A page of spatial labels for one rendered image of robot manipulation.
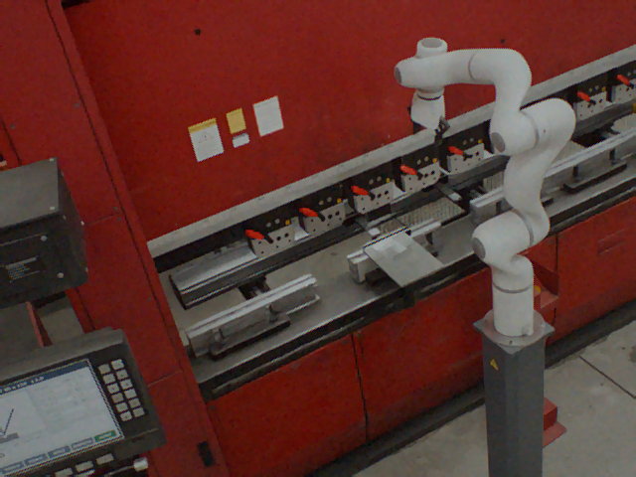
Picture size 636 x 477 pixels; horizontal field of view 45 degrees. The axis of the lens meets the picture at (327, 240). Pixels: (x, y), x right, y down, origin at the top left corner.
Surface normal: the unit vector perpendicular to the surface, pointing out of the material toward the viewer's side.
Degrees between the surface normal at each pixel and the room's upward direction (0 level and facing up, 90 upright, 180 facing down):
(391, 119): 90
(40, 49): 90
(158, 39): 90
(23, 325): 0
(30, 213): 0
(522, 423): 90
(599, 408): 0
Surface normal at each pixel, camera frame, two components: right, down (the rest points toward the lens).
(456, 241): -0.15, -0.80
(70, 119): 0.47, 0.46
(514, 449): -0.25, 0.59
